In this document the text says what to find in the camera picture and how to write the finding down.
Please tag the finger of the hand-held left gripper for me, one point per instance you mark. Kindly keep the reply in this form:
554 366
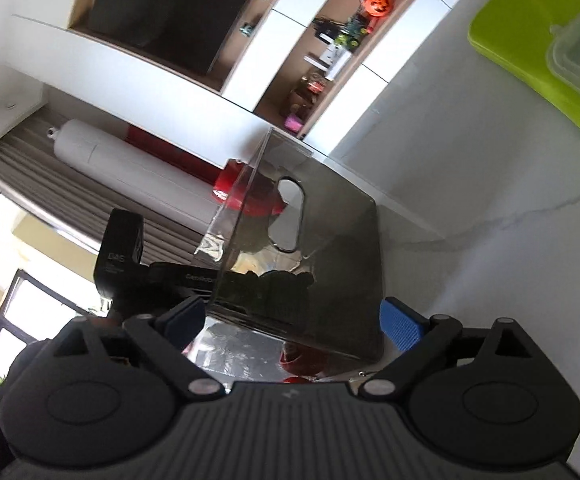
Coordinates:
270 285

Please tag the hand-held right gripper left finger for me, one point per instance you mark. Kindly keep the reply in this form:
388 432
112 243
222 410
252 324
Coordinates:
187 317

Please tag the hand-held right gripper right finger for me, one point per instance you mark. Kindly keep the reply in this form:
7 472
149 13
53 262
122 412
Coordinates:
400 327

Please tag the smoky clear acrylic storage box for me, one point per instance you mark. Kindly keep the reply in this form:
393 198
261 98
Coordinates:
340 260

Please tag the lime green plastic tray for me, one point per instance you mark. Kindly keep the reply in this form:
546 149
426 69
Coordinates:
515 35

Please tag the white marble desktop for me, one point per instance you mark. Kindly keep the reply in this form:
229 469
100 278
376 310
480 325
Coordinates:
470 160

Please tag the grey striped curtain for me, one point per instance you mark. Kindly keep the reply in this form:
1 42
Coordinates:
70 195

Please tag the white cylindrical floor appliance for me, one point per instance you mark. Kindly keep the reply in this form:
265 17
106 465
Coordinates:
120 160

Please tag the red goblet floor vase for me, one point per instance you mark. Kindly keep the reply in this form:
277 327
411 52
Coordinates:
250 190

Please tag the dark framed window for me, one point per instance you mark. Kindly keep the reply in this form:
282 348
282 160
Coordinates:
15 320

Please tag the white router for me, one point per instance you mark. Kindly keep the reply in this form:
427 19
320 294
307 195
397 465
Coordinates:
330 60

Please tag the black television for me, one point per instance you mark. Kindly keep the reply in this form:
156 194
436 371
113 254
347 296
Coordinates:
180 5

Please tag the small grey figurine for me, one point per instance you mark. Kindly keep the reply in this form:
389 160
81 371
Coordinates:
248 28

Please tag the green toy truck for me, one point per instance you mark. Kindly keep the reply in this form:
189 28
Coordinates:
352 32

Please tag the orange pumpkin toy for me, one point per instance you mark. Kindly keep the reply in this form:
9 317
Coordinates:
376 2

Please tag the white wooden wall cabinet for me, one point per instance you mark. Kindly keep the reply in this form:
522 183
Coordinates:
270 40

